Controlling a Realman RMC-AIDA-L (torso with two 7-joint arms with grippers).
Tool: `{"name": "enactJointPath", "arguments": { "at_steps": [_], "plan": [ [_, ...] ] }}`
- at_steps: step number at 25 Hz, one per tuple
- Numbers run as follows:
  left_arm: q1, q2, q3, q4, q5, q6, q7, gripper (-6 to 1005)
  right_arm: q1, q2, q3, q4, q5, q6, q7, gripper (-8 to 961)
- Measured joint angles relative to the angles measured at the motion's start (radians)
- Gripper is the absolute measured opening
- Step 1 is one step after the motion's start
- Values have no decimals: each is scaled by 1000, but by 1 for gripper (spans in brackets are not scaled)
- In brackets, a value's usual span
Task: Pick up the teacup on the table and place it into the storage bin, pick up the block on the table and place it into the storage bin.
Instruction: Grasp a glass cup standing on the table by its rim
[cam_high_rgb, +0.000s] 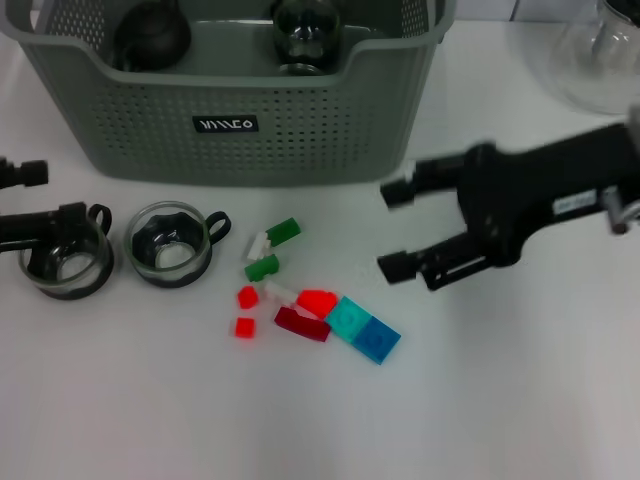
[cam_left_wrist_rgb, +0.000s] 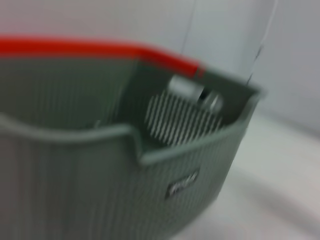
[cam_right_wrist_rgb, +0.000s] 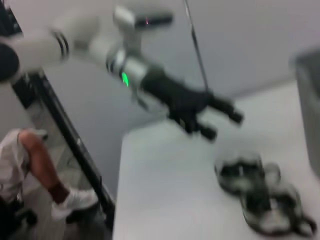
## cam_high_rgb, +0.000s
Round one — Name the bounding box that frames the red sloped toy brick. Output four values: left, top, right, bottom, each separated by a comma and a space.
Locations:
296, 288, 339, 320

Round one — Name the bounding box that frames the dark red flat brick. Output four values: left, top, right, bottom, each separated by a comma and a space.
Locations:
273, 306, 332, 344

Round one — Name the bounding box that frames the blue square flat brick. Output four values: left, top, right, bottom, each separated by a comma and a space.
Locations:
352, 315, 403, 366

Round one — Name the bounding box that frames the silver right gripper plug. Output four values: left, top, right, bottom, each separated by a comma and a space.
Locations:
602, 185, 630, 235

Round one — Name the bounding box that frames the teal square flat brick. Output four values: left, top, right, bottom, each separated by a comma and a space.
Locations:
324, 295, 374, 344

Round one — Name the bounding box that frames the white toy brick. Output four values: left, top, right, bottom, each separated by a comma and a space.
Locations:
243, 232, 274, 261
262, 281, 299, 307

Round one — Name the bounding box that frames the black round teapot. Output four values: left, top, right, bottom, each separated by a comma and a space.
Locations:
113, 0, 193, 72

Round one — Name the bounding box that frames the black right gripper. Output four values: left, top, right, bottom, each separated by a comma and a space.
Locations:
375, 119, 640, 292

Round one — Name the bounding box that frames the grey-green perforated storage bin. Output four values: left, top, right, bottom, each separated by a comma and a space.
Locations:
0, 0, 457, 189

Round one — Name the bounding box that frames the green toy brick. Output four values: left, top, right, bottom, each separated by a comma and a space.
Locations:
264, 217, 303, 247
243, 253, 281, 282

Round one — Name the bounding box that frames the clear glass carafe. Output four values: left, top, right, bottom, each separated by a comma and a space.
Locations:
547, 0, 640, 117

